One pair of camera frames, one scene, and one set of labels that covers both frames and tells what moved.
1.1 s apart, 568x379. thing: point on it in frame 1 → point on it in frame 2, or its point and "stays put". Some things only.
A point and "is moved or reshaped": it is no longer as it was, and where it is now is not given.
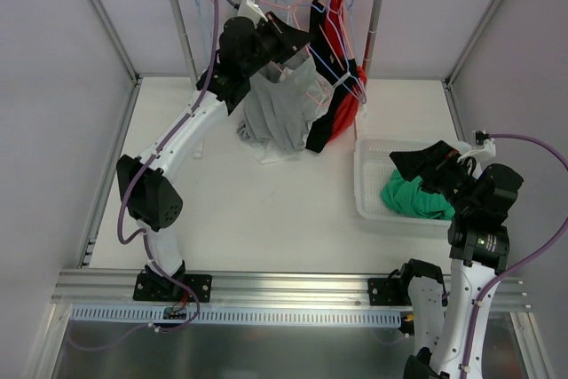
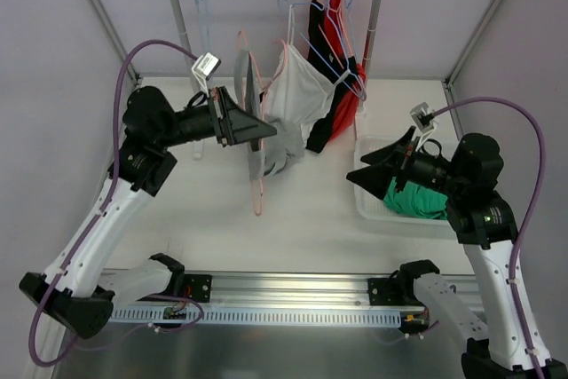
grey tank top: x=277 y=103 is moved or reshaped
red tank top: x=351 y=75 stays put
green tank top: x=411 y=198 stays put
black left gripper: x=275 y=35 → x=223 y=117
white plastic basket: x=374 y=166 stays put
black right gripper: x=434 y=168 → x=404 y=166
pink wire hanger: x=297 y=5 → x=256 y=161
